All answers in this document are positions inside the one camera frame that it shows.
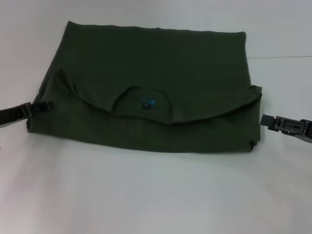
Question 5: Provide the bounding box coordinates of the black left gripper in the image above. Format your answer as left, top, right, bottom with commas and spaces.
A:
0, 100, 56, 129

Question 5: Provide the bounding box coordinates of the dark green FREE print t-shirt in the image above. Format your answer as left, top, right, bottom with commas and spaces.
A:
25, 20, 264, 155

